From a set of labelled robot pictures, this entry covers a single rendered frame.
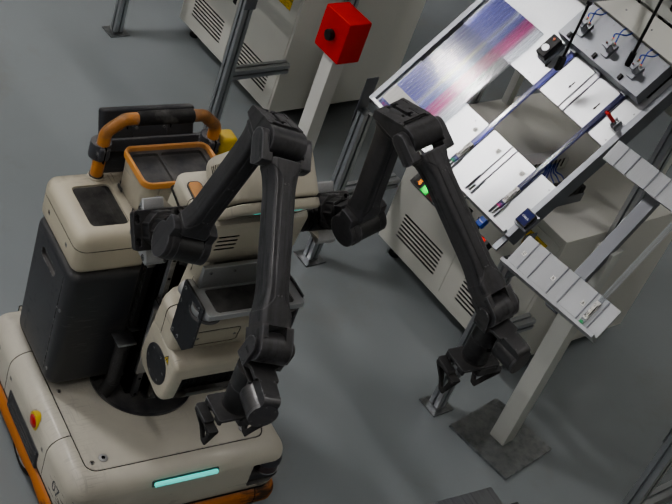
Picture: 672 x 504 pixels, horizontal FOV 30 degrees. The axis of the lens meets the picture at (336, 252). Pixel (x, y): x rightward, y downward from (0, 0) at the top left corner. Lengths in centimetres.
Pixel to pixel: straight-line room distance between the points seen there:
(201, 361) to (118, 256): 33
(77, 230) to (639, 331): 251
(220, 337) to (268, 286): 80
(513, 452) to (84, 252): 168
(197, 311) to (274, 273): 57
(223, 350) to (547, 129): 183
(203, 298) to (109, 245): 34
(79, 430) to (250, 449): 45
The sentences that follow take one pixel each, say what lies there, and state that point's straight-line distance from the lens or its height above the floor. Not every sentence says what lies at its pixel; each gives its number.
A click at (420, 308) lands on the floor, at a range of 442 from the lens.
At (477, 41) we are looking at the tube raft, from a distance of 398.
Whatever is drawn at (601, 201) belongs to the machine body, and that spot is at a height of 62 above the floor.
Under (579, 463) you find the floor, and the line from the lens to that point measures 418.
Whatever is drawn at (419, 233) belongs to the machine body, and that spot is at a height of 21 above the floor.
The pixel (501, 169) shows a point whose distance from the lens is 375.
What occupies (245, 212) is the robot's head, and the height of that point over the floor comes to 115.
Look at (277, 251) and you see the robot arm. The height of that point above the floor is 134.
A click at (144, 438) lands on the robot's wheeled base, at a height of 28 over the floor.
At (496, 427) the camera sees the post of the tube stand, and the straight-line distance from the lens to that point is 405.
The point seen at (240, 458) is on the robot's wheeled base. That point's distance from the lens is 333.
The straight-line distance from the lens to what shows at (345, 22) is 425.
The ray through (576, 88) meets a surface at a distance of 382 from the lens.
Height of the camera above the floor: 271
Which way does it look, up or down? 37 degrees down
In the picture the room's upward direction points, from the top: 22 degrees clockwise
